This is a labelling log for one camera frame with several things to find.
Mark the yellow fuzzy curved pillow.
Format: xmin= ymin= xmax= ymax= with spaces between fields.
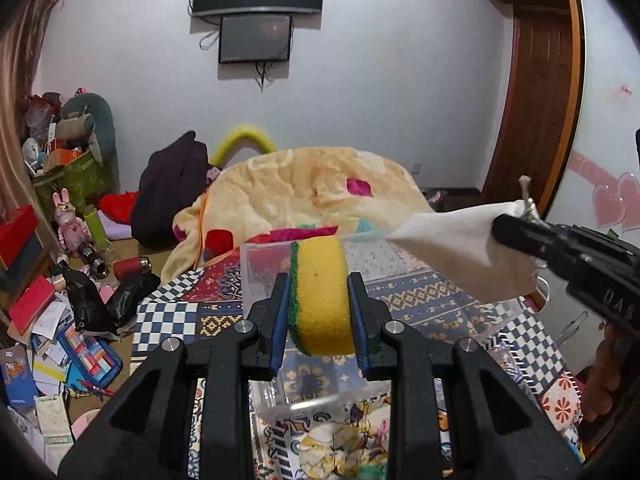
xmin=209 ymin=125 xmax=277 ymax=167

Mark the person's right hand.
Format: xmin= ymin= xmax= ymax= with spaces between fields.
xmin=582 ymin=323 xmax=631 ymax=422

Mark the blue pencil case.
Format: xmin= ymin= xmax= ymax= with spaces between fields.
xmin=56 ymin=322 xmax=122 ymax=389

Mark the red cushion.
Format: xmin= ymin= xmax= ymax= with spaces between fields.
xmin=98 ymin=192 xmax=138 ymax=224

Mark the dark purple jacket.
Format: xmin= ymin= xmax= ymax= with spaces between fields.
xmin=130 ymin=131 xmax=209 ymax=250

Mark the yellow floral blanket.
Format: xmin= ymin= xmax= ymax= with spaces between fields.
xmin=160 ymin=148 xmax=434 ymax=284

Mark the white drawstring pouch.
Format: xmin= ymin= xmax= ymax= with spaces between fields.
xmin=386 ymin=176 xmax=540 ymax=304

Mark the red book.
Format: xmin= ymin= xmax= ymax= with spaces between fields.
xmin=9 ymin=276 xmax=55 ymax=334

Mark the green bottle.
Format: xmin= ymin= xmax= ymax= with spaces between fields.
xmin=84 ymin=205 xmax=111 ymax=252

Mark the black camera lens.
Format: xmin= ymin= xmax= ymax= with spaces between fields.
xmin=78 ymin=242 xmax=110 ymax=280

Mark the green storage box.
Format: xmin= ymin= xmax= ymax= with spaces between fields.
xmin=32 ymin=152 xmax=114 ymax=221

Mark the brown wooden door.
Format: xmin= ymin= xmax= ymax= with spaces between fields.
xmin=482 ymin=6 xmax=579 ymax=212

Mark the pink rabbit figure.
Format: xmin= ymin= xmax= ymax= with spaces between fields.
xmin=52 ymin=188 xmax=92 ymax=257

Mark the white wardrobe sliding door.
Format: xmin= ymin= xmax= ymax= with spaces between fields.
xmin=548 ymin=0 xmax=639 ymax=246

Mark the clear plastic storage bin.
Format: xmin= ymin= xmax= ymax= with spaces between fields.
xmin=241 ymin=235 xmax=541 ymax=477

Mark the red box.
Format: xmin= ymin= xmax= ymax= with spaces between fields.
xmin=0 ymin=205 xmax=39 ymax=271

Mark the colourful patchwork bed sheet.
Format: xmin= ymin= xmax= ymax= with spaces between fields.
xmin=131 ymin=236 xmax=582 ymax=479

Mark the yellow green sponge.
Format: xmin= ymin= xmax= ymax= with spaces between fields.
xmin=288 ymin=235 xmax=355 ymax=356

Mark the grey green plush toy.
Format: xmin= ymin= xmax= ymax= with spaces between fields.
xmin=55 ymin=92 xmax=115 ymax=166

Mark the red cylinder bottle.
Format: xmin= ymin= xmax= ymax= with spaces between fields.
xmin=113 ymin=256 xmax=152 ymax=281

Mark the striped brown curtain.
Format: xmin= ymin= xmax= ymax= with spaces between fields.
xmin=1 ymin=0 xmax=58 ymax=248

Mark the small black wall monitor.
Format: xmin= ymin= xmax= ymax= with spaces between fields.
xmin=218 ymin=14 xmax=294 ymax=64

